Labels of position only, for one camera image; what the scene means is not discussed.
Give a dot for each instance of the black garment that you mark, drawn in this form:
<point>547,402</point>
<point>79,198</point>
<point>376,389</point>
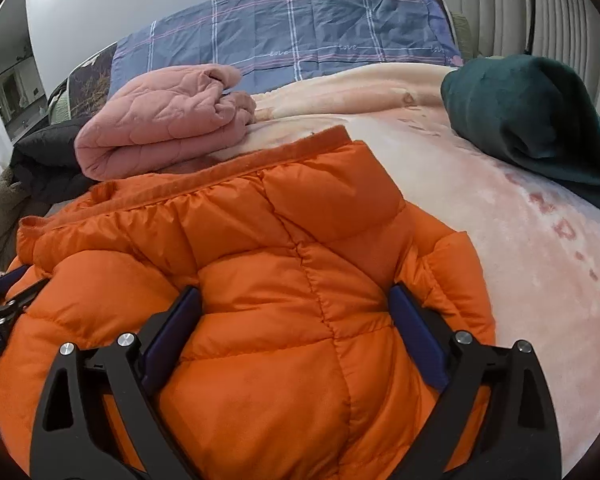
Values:
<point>45,160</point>

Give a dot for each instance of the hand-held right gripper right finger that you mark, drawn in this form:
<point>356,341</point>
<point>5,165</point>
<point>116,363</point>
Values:
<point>420,345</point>

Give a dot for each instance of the arched wall mirror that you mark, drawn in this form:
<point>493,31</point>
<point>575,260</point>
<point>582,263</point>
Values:
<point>15,60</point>

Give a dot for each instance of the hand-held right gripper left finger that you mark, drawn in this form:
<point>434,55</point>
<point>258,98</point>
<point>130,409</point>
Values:
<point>167,345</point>

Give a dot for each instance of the pink fleece blanket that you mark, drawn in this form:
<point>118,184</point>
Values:
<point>480,185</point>

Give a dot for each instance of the blue plaid bedsheet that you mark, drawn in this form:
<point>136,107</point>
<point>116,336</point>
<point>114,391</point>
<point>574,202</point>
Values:
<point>330,25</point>

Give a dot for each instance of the dark teal garment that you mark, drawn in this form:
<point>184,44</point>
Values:
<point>525,110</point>

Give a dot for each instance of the pink quilted garment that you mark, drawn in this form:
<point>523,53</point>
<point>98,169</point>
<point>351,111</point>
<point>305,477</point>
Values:
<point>155,120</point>

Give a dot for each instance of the brown fleece garment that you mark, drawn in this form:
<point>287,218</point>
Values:
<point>5,220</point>

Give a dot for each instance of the orange hooded puffer jacket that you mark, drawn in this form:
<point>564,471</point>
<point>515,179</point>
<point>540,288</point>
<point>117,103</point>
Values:
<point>280,260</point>

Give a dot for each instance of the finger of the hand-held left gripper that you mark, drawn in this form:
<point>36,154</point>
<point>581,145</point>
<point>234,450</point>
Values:
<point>7,285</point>

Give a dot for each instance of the white pleated curtain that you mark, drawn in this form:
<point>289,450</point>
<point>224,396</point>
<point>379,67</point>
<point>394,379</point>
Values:
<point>500,5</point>

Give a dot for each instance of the dark tree-print quilt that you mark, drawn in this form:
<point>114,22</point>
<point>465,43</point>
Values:
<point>87,90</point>

